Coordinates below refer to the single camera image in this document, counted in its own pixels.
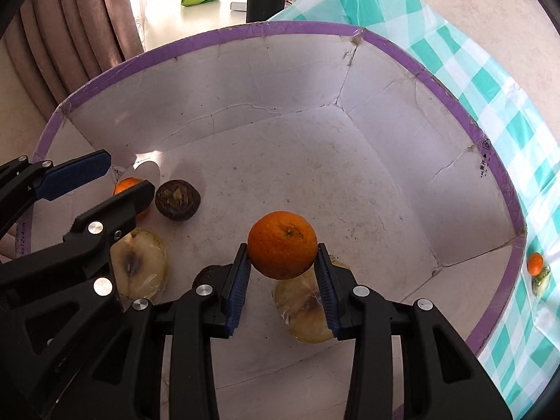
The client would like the orange tangerine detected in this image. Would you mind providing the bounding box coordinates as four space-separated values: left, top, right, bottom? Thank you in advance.
247 211 318 281
527 252 544 277

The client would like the green apple half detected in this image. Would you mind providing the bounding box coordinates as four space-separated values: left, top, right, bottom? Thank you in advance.
532 266 551 299

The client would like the teal white checkered tablecloth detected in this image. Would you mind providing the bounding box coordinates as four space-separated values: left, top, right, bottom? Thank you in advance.
277 0 559 419

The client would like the brown apple half in box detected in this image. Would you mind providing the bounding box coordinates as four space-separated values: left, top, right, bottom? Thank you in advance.
110 229 169 302

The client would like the tangerine in box corner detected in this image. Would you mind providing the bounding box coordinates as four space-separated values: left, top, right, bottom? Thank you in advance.
113 177 149 221

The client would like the dark mangosteen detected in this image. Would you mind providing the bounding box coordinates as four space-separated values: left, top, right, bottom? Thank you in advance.
155 179 201 221

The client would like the brown drape curtain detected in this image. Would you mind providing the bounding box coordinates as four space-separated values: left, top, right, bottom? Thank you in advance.
0 0 145 120

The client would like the purple white cardboard box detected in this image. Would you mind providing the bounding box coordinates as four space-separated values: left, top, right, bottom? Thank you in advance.
14 20 528 420

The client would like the white power bank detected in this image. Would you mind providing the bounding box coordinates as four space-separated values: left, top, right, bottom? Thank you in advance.
230 2 247 12

